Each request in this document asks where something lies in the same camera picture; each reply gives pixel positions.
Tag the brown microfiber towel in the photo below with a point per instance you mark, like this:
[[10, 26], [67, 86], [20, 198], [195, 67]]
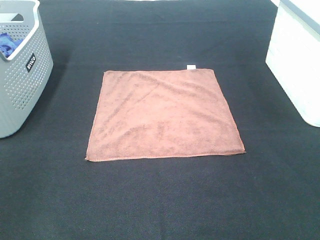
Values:
[[162, 114]]

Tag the black table cover cloth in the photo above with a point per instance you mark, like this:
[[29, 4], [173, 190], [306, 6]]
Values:
[[48, 191]]

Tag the grey perforated laundry basket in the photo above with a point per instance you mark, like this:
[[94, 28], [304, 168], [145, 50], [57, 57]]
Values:
[[26, 71]]

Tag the white plastic storage bin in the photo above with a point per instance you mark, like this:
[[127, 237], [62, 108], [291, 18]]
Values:
[[293, 55]]

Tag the blue cloth in basket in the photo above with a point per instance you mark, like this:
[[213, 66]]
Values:
[[8, 45]]

